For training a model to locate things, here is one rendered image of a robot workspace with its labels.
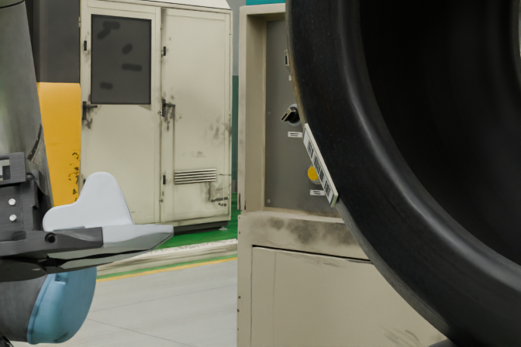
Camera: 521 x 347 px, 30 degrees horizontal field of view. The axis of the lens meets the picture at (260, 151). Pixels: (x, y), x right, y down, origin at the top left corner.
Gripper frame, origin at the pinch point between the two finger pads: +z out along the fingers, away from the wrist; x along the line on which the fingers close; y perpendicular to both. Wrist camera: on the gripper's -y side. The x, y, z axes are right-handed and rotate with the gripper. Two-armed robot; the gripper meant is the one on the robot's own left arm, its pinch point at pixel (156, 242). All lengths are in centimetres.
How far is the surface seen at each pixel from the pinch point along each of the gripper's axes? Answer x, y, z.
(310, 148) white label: 0.1, 5.8, 12.4
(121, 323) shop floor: 410, 49, -55
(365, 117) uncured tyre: -5.8, 5.8, 16.0
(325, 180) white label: -0.3, 3.0, 13.0
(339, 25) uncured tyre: -7.1, 12.5, 15.1
